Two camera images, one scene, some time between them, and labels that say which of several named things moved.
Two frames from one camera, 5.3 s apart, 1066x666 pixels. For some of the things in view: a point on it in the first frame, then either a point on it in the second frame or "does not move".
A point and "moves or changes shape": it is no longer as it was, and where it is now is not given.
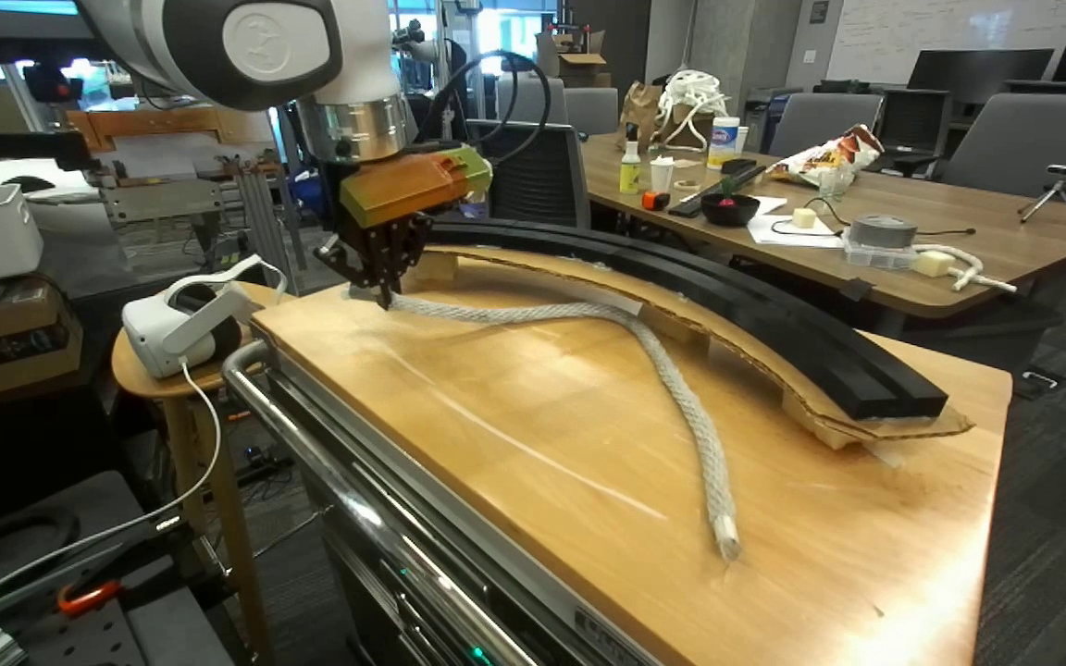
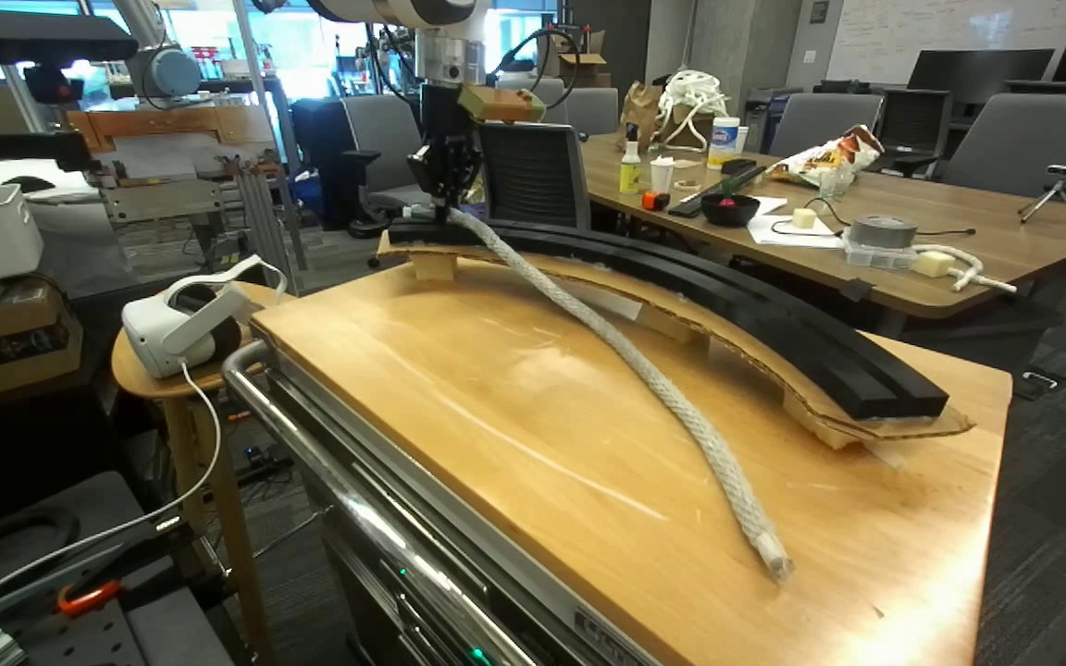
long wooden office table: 937,245 does not move
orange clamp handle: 91,598 does not move
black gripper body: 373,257 → 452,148
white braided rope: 632,310 moves or changes shape
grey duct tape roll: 883,232 does not move
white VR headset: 192,322 does not move
